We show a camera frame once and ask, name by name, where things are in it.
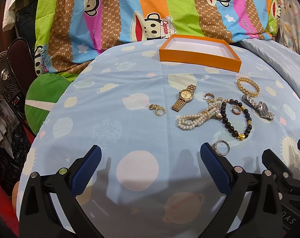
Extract black bead bracelet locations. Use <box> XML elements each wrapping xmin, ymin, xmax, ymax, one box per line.
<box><xmin>220</xmin><ymin>99</ymin><xmax>253</xmax><ymax>142</ymax></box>

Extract silver wrist watch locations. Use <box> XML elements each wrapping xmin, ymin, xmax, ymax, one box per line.
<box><xmin>242</xmin><ymin>95</ymin><xmax>275</xmax><ymax>121</ymax></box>

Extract silver stone ring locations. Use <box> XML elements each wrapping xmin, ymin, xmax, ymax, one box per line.
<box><xmin>212</xmin><ymin>139</ymin><xmax>231</xmax><ymax>156</ymax></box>

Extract gold braided bangle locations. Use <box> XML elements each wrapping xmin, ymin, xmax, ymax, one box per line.
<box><xmin>237</xmin><ymin>77</ymin><xmax>261</xmax><ymax>98</ymax></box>

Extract white pearl bracelet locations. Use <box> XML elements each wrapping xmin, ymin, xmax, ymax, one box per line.
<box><xmin>176</xmin><ymin>100</ymin><xmax>223</xmax><ymax>131</ymax></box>

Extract gold wrist watch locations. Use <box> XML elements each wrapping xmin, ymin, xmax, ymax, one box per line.
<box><xmin>171</xmin><ymin>84</ymin><xmax>197</xmax><ymax>112</ymax></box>

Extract gold hoop earring pair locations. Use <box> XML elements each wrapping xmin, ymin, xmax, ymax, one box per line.
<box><xmin>149</xmin><ymin>104</ymin><xmax>166</xmax><ymax>117</ymax></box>

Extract rose gold hoop earring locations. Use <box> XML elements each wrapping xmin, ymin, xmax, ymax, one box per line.
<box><xmin>232</xmin><ymin>105</ymin><xmax>242</xmax><ymax>115</ymax></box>

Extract pale blue pillow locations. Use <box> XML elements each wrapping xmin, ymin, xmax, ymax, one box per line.
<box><xmin>239</xmin><ymin>39</ymin><xmax>300</xmax><ymax>99</ymax></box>

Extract grey floral fabric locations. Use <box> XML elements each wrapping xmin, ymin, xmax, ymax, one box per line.
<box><xmin>277</xmin><ymin>0</ymin><xmax>300</xmax><ymax>55</ymax></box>

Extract green round cushion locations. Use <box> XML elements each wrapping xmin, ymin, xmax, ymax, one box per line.
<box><xmin>25</xmin><ymin>74</ymin><xmax>71</xmax><ymax>135</ymax></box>

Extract orange shallow tray box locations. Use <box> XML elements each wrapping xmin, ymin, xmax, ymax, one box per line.
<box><xmin>159</xmin><ymin>35</ymin><xmax>242</xmax><ymax>73</ymax></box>

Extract light blue planet bedsheet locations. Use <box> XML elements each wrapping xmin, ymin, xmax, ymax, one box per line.
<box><xmin>16</xmin><ymin>40</ymin><xmax>300</xmax><ymax>237</ymax></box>

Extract black electric fan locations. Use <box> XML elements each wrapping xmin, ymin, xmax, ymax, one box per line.
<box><xmin>0</xmin><ymin>51</ymin><xmax>19</xmax><ymax>100</ymax></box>

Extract colourful monkey print quilt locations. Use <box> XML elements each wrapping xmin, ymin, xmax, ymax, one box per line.
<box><xmin>34</xmin><ymin>0</ymin><xmax>282</xmax><ymax>75</ymax></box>

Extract hanging clothes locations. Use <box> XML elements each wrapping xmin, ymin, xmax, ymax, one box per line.
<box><xmin>0</xmin><ymin>0</ymin><xmax>38</xmax><ymax>52</ymax></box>

